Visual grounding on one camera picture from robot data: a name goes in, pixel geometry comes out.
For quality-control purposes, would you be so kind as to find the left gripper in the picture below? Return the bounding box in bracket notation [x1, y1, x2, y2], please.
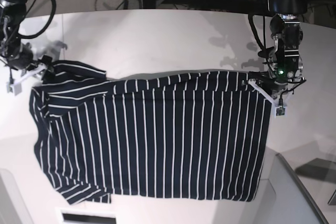
[243, 71, 306, 116]

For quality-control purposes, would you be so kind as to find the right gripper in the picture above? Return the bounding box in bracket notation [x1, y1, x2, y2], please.
[2, 43, 53, 94]

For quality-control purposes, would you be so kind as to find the navy white striped t-shirt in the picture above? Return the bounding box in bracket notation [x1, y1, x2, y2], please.
[29, 61, 271, 205]

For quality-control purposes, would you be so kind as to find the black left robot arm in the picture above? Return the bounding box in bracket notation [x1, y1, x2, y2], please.
[245, 0, 308, 116]

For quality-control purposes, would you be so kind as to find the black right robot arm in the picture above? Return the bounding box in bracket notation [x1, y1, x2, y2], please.
[1, 0, 57, 95]

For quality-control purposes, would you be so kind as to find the grey monitor edge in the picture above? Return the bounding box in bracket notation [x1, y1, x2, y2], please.
[276, 153, 328, 223]

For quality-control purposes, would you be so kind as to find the white slotted box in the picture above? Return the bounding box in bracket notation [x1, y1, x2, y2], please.
[60, 210, 117, 224]

